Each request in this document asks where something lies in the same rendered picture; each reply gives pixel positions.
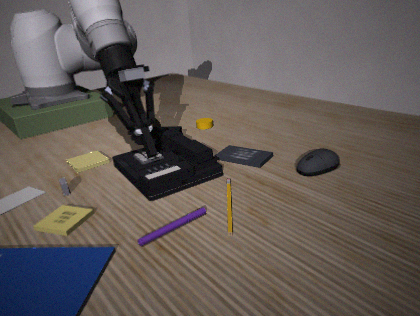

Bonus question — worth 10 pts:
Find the dark grey pocket calculator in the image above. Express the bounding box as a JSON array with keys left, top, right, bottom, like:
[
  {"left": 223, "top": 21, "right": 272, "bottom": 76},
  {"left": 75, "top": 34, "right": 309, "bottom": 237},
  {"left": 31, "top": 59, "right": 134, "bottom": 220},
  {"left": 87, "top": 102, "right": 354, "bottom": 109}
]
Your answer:
[{"left": 214, "top": 145, "right": 273, "bottom": 168}]

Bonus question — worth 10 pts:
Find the black telephone handset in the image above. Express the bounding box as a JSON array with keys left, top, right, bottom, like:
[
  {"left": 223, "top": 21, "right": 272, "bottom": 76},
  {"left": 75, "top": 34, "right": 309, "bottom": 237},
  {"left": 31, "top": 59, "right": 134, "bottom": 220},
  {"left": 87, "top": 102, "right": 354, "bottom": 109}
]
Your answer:
[{"left": 156, "top": 127, "right": 213, "bottom": 164}]

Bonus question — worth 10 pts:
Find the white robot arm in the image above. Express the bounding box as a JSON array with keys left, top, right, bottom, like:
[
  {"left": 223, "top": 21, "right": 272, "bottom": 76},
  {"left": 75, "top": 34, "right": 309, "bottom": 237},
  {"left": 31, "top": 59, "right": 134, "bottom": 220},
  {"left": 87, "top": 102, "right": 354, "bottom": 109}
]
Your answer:
[{"left": 8, "top": 0, "right": 137, "bottom": 109}]

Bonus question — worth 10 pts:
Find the black computer mouse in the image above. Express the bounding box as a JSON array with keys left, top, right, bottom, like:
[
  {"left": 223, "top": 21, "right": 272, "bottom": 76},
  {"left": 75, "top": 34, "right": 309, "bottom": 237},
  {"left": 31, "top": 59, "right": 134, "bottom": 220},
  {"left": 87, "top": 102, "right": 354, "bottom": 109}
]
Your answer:
[{"left": 296, "top": 148, "right": 340, "bottom": 176}]

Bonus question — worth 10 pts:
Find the blue notebook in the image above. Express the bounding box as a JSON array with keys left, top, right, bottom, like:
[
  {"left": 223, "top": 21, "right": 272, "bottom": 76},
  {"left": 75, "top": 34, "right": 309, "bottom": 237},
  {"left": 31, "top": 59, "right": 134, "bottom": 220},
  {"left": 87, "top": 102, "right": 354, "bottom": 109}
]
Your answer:
[{"left": 0, "top": 247, "right": 115, "bottom": 316}]

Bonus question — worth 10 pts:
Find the purple cylinder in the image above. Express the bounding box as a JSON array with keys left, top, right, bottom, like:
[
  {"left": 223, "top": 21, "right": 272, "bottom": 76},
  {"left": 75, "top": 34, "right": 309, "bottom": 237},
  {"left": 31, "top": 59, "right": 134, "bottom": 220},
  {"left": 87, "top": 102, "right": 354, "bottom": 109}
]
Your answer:
[{"left": 138, "top": 207, "right": 206, "bottom": 246}]

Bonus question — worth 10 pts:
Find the yellow pencil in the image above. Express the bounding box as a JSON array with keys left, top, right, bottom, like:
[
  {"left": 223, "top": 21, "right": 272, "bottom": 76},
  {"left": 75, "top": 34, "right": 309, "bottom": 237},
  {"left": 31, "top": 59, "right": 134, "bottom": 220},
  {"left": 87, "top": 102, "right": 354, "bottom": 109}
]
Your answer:
[{"left": 227, "top": 179, "right": 233, "bottom": 236}]

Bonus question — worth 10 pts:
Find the black desk phone body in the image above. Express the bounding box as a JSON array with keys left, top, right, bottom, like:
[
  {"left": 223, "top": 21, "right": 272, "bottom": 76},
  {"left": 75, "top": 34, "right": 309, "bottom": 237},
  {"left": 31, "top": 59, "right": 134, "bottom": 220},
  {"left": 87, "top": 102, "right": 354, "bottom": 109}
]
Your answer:
[{"left": 113, "top": 140, "right": 223, "bottom": 201}]

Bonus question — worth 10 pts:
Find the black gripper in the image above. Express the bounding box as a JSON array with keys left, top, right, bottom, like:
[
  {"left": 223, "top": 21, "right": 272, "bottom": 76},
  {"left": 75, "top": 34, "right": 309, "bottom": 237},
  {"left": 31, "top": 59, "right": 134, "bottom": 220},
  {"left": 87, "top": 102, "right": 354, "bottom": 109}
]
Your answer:
[{"left": 98, "top": 45, "right": 158, "bottom": 158}]

